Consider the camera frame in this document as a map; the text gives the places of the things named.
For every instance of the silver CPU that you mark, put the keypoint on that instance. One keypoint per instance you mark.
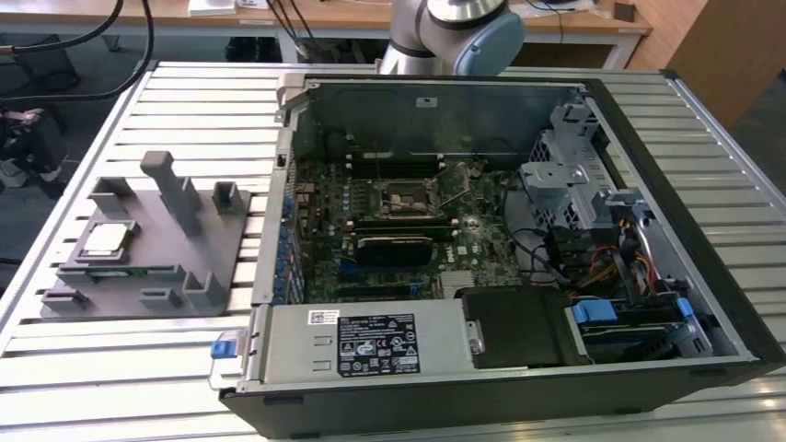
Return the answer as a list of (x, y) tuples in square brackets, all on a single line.
[(110, 240)]

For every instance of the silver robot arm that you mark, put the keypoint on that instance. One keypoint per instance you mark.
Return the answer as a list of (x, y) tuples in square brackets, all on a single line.
[(412, 27)]

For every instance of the CPU socket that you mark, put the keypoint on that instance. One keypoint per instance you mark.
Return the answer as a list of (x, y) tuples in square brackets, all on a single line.
[(402, 202)]

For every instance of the black mesh wastebasket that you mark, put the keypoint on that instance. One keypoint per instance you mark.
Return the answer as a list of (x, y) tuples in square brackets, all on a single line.
[(50, 69)]

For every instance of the green RAM stick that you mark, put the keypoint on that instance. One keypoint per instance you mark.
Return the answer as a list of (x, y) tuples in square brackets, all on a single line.
[(142, 270)]

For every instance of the grey parts rack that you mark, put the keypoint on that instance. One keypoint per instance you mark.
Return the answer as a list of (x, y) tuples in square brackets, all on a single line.
[(154, 276)]

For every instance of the wooden desk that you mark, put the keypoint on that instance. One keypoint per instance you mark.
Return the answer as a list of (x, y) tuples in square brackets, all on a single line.
[(209, 20)]

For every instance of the white box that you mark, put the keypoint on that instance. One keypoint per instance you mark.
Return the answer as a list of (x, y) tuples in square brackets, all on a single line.
[(211, 7), (255, 3)]

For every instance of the blue case latch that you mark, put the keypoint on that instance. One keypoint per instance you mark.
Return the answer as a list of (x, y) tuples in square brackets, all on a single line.
[(222, 350)]

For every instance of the silver power supply unit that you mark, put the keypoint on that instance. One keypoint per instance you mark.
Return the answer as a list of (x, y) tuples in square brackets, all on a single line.
[(289, 343)]

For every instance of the black graphics card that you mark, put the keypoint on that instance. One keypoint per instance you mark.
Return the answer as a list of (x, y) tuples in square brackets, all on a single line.
[(393, 252)]

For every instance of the black expansion slot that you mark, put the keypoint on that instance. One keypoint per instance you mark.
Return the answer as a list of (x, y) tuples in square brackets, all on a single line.
[(374, 291)]

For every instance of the silver chipset heatsink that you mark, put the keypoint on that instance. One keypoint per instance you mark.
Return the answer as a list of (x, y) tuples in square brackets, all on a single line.
[(460, 281)]

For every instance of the green motherboard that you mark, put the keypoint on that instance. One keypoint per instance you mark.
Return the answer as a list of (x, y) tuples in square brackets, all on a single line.
[(485, 258)]

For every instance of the metal drive cage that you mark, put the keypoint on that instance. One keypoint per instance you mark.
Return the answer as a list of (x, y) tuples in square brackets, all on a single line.
[(550, 177)]

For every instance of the black PC case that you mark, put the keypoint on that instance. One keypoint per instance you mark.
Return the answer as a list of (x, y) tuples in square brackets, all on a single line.
[(430, 407)]

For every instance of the blue disk carrier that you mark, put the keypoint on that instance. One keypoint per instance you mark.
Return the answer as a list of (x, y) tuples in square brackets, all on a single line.
[(593, 315)]

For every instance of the brown box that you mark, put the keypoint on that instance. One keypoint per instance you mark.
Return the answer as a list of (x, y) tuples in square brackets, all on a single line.
[(625, 11)]

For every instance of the blue plastic clip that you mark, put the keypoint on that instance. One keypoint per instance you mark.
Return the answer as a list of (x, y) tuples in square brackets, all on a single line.
[(684, 310)]

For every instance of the wooden cabinet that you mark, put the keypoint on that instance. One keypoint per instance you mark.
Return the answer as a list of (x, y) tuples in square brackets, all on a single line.
[(730, 55)]

